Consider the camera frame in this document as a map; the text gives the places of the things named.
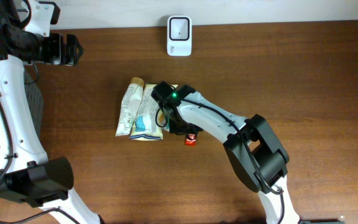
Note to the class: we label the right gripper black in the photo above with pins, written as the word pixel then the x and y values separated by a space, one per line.
pixel 183 130

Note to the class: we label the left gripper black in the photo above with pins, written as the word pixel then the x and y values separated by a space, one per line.
pixel 62 48

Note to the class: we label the yellow snack packet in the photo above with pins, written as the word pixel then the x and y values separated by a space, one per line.
pixel 148 121

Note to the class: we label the red coffee stick sachet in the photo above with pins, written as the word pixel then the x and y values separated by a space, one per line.
pixel 190 139

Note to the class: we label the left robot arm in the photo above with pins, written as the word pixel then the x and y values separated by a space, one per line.
pixel 27 175

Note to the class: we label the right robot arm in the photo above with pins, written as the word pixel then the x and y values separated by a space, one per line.
pixel 257 157

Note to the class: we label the white barcode scanner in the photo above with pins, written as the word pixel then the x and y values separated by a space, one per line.
pixel 179 36

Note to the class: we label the white tube with tan cap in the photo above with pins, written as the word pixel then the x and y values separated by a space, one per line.
pixel 129 106

